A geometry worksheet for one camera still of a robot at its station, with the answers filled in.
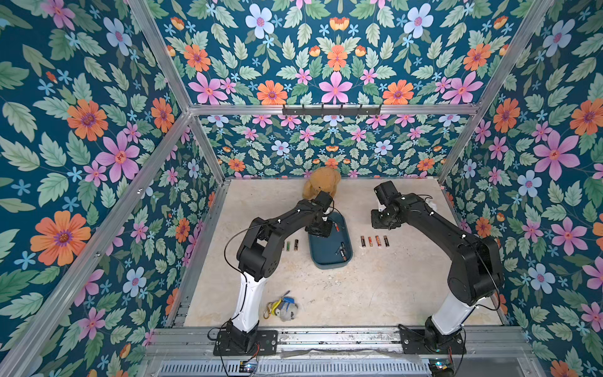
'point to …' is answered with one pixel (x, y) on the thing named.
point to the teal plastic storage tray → (335, 250)
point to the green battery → (288, 246)
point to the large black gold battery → (386, 242)
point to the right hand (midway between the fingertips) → (378, 221)
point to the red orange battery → (370, 243)
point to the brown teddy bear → (322, 179)
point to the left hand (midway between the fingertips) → (328, 230)
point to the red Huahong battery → (378, 239)
